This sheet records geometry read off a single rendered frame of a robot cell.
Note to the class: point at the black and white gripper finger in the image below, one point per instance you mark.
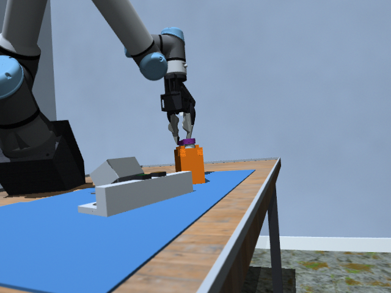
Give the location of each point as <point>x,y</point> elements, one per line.
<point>188,120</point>
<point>173,125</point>

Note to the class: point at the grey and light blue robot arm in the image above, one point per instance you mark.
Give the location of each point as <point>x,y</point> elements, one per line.
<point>24,129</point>

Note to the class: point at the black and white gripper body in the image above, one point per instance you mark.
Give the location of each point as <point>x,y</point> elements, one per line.
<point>174,98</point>

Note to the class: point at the blue flat mat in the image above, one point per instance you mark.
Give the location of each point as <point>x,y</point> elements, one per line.
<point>47,246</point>

